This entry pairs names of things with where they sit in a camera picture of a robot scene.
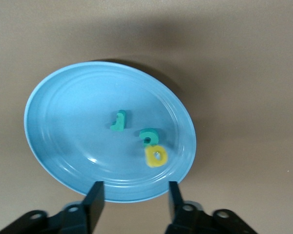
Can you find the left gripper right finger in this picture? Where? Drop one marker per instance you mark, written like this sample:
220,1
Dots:
177,209

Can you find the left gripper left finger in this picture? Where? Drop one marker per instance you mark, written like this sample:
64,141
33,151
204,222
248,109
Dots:
95,207

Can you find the yellow foam letter d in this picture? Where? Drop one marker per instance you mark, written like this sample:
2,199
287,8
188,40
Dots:
150,159

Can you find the teal foam letter c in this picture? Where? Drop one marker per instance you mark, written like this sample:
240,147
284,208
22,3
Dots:
146,133

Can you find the teal foam letter r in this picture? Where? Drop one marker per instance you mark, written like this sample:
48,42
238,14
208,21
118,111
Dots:
120,122

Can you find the blue plate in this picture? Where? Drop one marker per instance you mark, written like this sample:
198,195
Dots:
75,122

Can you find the brown table cover sheet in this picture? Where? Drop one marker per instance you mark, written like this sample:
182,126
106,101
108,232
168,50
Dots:
234,73

